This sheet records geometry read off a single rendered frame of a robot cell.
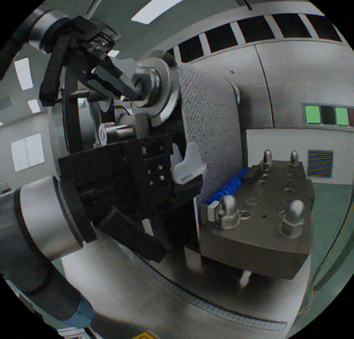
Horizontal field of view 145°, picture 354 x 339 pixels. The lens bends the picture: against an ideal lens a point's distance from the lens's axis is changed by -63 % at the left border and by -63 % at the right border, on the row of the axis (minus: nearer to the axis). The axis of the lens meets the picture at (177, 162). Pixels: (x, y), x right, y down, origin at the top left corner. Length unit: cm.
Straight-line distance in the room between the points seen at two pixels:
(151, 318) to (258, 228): 23
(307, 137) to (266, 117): 240
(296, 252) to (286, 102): 41
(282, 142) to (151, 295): 280
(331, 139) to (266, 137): 139
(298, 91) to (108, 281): 69
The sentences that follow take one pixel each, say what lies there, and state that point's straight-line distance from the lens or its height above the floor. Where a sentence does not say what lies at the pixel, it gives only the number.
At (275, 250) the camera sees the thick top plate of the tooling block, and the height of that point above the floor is 103.
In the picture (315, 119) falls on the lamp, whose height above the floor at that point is 117.
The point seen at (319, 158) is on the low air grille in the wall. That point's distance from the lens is 296.
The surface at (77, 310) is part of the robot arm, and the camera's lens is 21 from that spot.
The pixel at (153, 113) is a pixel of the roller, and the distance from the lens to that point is 26.
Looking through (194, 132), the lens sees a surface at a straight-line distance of 24.
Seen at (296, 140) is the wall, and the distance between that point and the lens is 285.
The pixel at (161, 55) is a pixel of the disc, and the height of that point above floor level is 130.
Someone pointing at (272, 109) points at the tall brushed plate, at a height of 120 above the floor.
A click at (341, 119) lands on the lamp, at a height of 117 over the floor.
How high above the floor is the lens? 117
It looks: 12 degrees down
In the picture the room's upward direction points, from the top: 9 degrees counter-clockwise
